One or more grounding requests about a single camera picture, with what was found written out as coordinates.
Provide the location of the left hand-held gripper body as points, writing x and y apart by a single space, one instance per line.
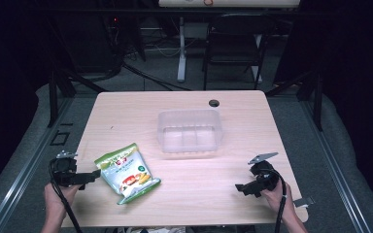
65 170

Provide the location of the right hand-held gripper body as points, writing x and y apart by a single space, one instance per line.
264 175

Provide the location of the green and white snack bag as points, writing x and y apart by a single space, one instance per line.
128 174

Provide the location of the clear plastic container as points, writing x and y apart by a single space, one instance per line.
189 133

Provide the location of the person's right hand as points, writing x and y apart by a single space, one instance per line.
277 196

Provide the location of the person's left hand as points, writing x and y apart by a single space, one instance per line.
57 197

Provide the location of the grey tape strip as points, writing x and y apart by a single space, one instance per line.
303 202

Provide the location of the black metal stand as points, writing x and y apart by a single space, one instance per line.
315 97
54 97

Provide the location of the black folding chair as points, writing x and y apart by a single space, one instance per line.
233 48

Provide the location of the white desk leg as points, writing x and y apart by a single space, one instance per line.
181 51

